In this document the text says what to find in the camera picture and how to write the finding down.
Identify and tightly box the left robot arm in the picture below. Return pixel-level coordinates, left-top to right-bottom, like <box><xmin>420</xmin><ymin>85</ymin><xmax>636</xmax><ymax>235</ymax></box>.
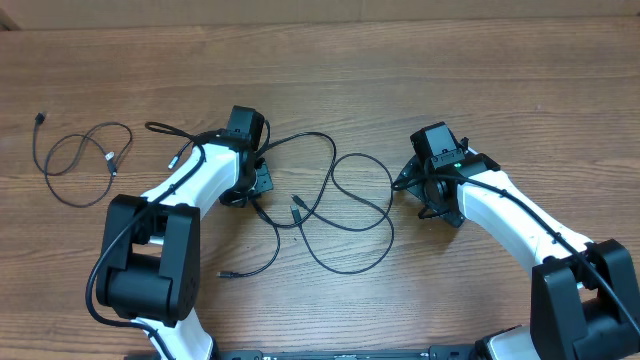
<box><xmin>85</xmin><ymin>106</ymin><xmax>273</xmax><ymax>359</ymax></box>

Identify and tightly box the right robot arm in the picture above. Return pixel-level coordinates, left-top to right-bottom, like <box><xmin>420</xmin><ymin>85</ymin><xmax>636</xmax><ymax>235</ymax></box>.
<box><xmin>391</xmin><ymin>122</ymin><xmax>639</xmax><ymax>360</ymax></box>

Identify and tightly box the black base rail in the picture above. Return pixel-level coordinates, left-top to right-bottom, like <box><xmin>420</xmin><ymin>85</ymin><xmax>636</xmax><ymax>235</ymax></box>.
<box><xmin>214</xmin><ymin>344</ymin><xmax>484</xmax><ymax>360</ymax></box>

